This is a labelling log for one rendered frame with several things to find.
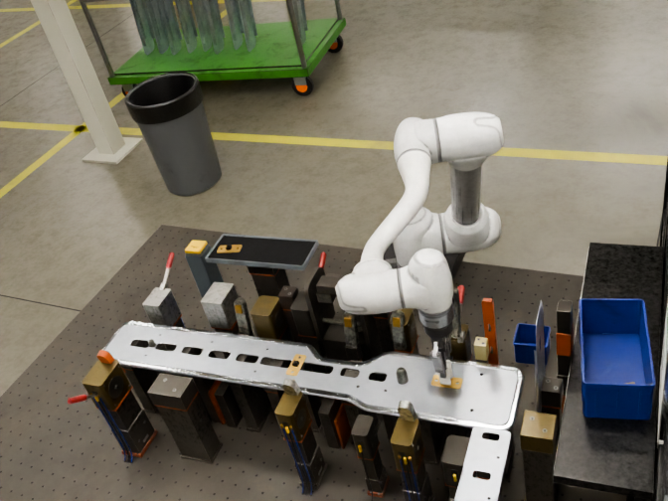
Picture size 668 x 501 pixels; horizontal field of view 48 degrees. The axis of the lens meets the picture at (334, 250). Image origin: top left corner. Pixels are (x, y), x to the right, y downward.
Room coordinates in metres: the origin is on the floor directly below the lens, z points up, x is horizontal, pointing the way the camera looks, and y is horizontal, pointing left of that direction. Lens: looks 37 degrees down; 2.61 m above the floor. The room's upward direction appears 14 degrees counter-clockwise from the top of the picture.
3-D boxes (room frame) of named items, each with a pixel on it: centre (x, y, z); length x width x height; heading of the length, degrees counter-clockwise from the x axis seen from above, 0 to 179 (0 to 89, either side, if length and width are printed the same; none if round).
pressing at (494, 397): (1.63, 0.22, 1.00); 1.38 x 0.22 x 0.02; 61
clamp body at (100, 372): (1.74, 0.81, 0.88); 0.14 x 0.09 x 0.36; 151
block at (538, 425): (1.16, -0.39, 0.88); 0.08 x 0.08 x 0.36; 61
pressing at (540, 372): (1.27, -0.44, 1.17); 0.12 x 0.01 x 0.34; 151
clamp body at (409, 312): (1.67, -0.16, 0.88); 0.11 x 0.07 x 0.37; 151
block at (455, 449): (1.19, -0.18, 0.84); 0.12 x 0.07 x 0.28; 151
